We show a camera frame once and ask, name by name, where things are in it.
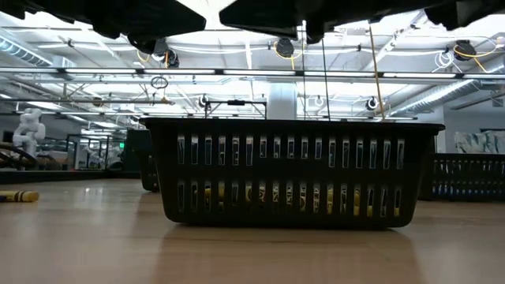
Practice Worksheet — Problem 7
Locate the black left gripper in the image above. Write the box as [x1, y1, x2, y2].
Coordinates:
[0, 0, 207, 54]

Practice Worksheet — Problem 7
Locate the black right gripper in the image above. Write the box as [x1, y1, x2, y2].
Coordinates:
[219, 0, 427, 45]

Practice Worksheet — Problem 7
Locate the long ceiling light bar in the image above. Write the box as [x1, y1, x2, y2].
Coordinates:
[0, 66, 505, 80]

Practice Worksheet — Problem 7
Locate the white pillar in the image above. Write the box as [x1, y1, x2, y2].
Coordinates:
[267, 82, 297, 119]

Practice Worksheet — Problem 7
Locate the patterned painted panel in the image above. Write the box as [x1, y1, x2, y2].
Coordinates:
[453, 130, 505, 156]

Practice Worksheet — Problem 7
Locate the thin black hanging cable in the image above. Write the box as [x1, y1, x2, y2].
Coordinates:
[299, 37, 307, 119]

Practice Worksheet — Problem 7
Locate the black hanging ring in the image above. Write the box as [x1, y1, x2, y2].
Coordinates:
[149, 76, 170, 91]

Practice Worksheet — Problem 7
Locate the black metal stand frame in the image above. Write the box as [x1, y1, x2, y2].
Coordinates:
[204, 99, 268, 119]

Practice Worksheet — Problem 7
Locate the yellow hanging cable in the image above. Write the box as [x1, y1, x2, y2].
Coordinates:
[367, 25, 387, 121]

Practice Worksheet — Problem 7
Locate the black framed glass enclosure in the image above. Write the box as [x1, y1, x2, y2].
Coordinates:
[65, 133, 128, 171]

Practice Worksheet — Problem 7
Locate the corrugated ventilation duct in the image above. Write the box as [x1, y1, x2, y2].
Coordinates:
[390, 65, 505, 116]

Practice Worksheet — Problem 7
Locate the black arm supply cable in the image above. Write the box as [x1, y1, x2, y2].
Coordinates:
[0, 141, 39, 170]

